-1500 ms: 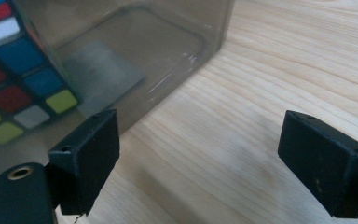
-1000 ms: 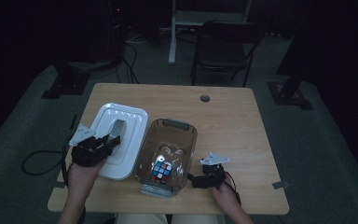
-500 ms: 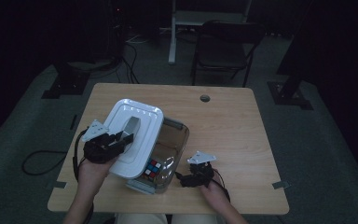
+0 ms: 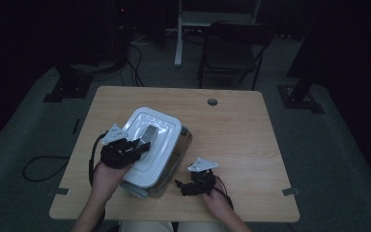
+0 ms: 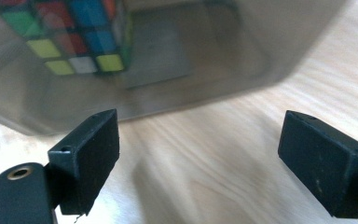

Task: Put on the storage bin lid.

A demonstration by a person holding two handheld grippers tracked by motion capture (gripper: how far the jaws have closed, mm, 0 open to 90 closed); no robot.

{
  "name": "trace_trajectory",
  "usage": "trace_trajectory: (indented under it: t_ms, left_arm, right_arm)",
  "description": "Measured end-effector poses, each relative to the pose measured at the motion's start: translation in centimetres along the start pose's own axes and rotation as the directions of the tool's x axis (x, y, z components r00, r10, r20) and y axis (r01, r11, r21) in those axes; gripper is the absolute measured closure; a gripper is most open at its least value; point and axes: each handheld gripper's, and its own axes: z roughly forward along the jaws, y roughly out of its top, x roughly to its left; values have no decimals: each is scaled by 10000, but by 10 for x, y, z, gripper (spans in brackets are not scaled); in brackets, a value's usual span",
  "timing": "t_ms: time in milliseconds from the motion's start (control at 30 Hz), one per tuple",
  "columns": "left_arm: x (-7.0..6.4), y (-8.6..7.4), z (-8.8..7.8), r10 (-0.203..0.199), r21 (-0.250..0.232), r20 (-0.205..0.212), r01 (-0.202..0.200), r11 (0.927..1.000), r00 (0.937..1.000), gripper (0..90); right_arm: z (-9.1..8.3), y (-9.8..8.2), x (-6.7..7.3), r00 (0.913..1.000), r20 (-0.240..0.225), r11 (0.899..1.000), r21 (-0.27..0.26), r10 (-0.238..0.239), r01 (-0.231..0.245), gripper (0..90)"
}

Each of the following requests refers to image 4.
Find clear plastic storage container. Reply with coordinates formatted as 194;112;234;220
119;126;193;198

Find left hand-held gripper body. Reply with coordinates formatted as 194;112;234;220
100;124;139;169

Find person's left hand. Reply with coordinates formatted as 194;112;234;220
91;160;133;201

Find black folding chair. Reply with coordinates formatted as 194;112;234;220
197;20;276;91

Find white container lid grey handle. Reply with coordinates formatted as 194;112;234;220
122;106;183;189

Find black floor cable loop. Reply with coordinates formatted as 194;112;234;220
22;155;71;183

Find white desk frame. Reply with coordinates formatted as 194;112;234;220
173;0;262;68

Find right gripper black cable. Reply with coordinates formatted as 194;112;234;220
214;175;235;211

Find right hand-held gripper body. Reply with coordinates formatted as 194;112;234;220
187;158;219;196

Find black stand base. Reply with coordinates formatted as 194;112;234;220
43;62;95;103
276;84;326;114

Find black floor cables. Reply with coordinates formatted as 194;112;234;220
119;42;146;87

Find person's right hand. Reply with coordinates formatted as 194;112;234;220
202;185;234;218

